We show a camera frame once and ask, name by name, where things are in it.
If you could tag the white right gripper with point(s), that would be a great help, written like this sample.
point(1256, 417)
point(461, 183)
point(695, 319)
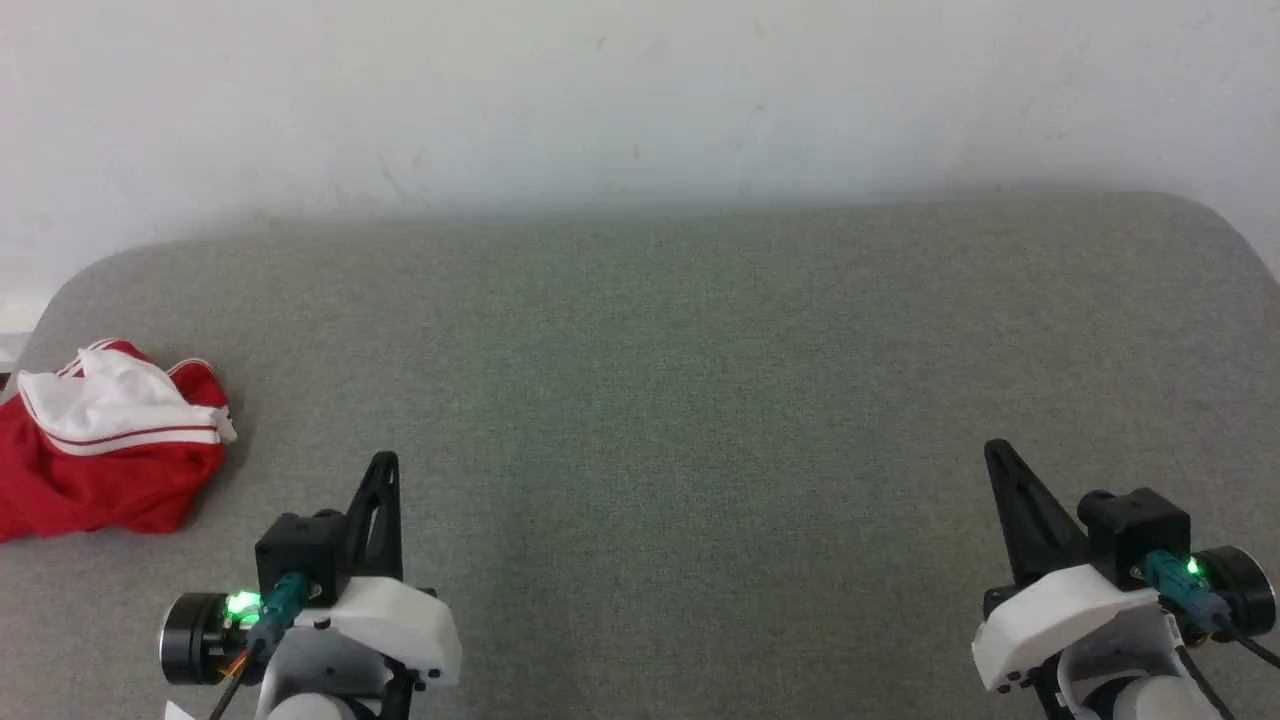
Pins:
point(1050, 625)

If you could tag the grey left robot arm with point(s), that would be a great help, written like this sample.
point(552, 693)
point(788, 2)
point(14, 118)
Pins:
point(310, 708)

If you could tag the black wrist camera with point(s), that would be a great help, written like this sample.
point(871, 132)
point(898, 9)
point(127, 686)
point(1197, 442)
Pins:
point(1135, 530)
point(300, 550)

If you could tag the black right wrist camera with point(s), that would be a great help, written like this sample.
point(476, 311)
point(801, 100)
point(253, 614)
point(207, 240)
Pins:
point(1135, 530)

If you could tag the grey-green fabric sofa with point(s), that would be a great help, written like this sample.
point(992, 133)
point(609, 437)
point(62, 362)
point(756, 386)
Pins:
point(700, 400)

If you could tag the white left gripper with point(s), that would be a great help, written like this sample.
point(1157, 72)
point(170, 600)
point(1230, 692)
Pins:
point(400, 630)

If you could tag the red and white shirt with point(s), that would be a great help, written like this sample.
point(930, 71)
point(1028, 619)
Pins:
point(100, 480)

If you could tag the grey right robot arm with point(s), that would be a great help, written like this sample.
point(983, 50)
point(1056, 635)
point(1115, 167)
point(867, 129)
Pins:
point(1160, 702)

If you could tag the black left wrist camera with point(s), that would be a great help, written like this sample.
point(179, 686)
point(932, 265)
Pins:
point(300, 550)

